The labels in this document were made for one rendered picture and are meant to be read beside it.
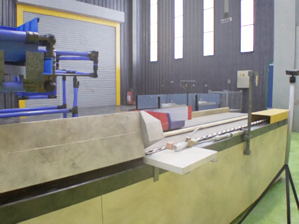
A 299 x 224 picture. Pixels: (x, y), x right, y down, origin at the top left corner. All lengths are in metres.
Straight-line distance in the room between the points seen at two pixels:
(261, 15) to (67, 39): 8.95
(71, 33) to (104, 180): 11.64
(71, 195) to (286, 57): 6.03
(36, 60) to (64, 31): 11.58
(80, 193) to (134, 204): 0.28
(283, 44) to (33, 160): 6.19
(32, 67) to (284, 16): 6.32
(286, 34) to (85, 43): 9.38
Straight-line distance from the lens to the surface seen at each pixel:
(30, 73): 0.64
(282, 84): 6.39
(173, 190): 1.21
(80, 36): 12.53
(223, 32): 11.44
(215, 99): 8.23
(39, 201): 0.82
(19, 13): 11.70
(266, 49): 10.46
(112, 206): 0.97
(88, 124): 0.85
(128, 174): 0.97
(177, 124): 1.89
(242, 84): 10.46
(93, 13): 12.68
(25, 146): 0.77
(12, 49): 0.71
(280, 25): 6.60
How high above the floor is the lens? 1.11
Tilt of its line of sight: 6 degrees down
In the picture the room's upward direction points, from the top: straight up
